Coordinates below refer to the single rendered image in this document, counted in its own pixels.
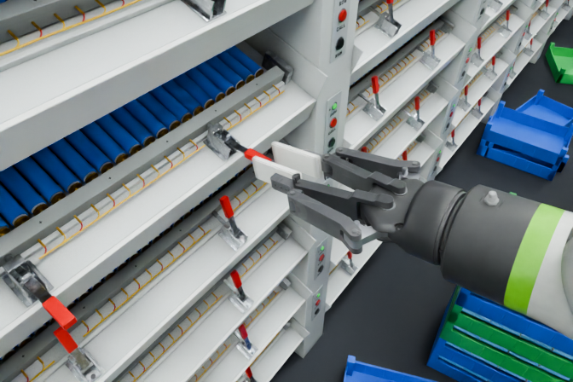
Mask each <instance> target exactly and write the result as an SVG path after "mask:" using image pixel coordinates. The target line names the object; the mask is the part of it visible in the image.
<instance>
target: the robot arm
mask: <svg viewBox="0 0 573 382"><path fill-rule="evenodd" d="M271 146H272V150H273V155H274V160H275V162H271V161H269V160H266V159H262V158H260V157H258V156H254V157H253V158H252V163H253V167H254V171H255V175H256V178H257V179H260V180H262V181H265V182H268V183H270V184H271V185H272V188H273V189H275V190H277V191H279V192H282V193H283V194H287V199H288V204H289V209H290V212H291V213H292V214H293V215H294V216H296V217H299V218H301V219H302V220H304V221H305V222H307V223H309V224H311V225H313V226H315V227H317V228H318V229H320V230H322V231H323V232H325V233H327V234H330V235H331V236H332V237H334V238H336V239H338V240H340V241H342V242H343V243H344V245H345V246H346V247H347V248H348V249H349V251H350V252H351V253H352V254H356V255H357V254H360V253H362V246H363V245H365V244H367V243H368V242H370V241H373V240H379V241H383V242H392V243H396V244H398V245H399V246H400V247H401V248H402V249H403V250H404V251H405V252H406V253H407V254H410V255H412V256H414V257H417V258H419V259H422V260H424V261H426V262H428V263H431V264H434V265H436V266H438V265H441V273H442V276H443V279H444V280H446V281H449V282H451V283H454V284H455V285H457V286H460V287H463V288H465V289H467V290H469V291H471V292H475V293H476V294H478V295H481V296H483V297H485V298H488V299H490V300H492V301H495V302H496V303H498V304H502V305H504V306H506V307H507V308H510V309H512V310H516V311H517V312H519V313H521V314H524V315H526V316H528V317H531V318H533V319H535V320H537V321H539V322H541V323H543V324H545V325H547V326H549V327H551V328H553V329H554V330H556V331H558V332H560V333H562V334H563V335H565V336H566V337H568V338H570V339H572V340H573V212H571V211H566V210H563V209H559V208H557V207H554V206H550V205H546V204H542V203H540V202H537V201H534V200H529V199H526V198H523V197H520V196H517V195H514V194H509V193H506V192H503V191H500V190H497V189H494V188H490V187H486V186H484V185H481V184H478V185H477V186H475V187H473V188H471V189H470V190H469V191H468V192H466V191H465V189H463V188H457V187H455V186H452V185H449V184H446V183H443V182H439V181H436V180H430V181H428V182H425V183H423V182H422V181H421V180H420V162H419V161H415V160H397V159H391V158H386V157H383V156H379V155H376V154H371V153H365V152H362V151H357V150H354V149H350V148H343V147H339V148H336V149H335V153H332V154H330V153H324V154H320V153H316V152H313V151H310V150H308V149H303V150H301V149H298V148H294V147H291V146H288V145H286V144H283V143H280V142H276V141H274V142H272V143H271ZM346 158H348V159H349V161H346ZM301 172H302V173H304V174H306V175H309V176H312V177H315V178H318V179H320V178H321V177H322V172H323V174H324V179H325V180H327V179H328V178H332V179H333V180H335V181H337V182H340V183H341V184H343V185H345V186H346V187H348V188H351V189H353V190H355V191H354V192H351V191H348V190H344V189H341V188H335V187H331V186H327V185H324V184H320V183H317V182H311V181H307V180H304V179H303V178H302V173H301ZM326 177H327V178H326ZM350 218H351V219H350ZM360 223H361V224H360ZM362 224H364V225H367V227H366V226H363V225H362Z"/></svg>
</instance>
